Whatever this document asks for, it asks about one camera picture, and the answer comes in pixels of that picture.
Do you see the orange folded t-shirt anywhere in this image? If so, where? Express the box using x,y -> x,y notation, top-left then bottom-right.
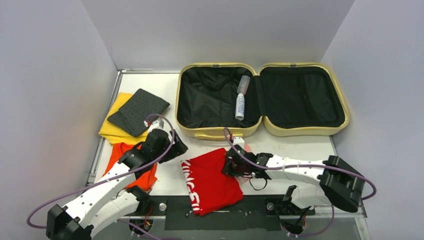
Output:
102,142 -> 158,192

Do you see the pink square sponge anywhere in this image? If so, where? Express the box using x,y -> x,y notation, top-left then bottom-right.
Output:
236,176 -> 252,185

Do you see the round pink soap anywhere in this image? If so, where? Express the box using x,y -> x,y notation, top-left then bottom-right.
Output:
243,143 -> 252,152

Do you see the clear plastic cup bottle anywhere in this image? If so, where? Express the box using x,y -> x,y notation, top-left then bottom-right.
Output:
236,75 -> 251,95

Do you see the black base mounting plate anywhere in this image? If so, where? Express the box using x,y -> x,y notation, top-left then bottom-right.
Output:
129,194 -> 315,231

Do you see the white spray bottle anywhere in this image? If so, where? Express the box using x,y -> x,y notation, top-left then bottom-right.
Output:
234,93 -> 245,121

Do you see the dark grey dotted cloth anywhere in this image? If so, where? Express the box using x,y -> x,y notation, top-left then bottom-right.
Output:
107,88 -> 170,137

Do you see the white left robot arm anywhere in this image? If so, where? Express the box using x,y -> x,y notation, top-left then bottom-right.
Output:
46,128 -> 188,240

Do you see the yellow open suitcase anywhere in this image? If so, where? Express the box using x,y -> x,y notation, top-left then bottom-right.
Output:
175,62 -> 350,140

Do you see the red printed t-shirt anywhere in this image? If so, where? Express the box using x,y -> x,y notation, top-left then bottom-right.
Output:
180,148 -> 244,216

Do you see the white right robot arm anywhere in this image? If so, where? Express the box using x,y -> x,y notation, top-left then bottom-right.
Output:
221,145 -> 365,214

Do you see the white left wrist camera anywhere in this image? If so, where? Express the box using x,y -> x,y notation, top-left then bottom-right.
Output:
144,118 -> 164,133

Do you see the yellow folded t-shirt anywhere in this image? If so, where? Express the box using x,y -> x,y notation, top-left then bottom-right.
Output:
98,92 -> 148,145

